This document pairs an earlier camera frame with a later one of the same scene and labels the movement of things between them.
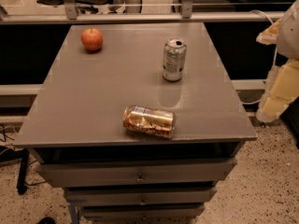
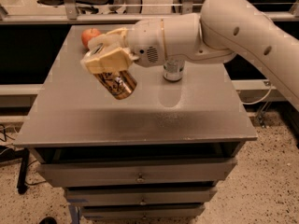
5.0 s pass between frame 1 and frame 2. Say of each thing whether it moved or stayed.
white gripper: moved
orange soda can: moved
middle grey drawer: stayed
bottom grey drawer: stayed
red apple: stayed
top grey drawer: stayed
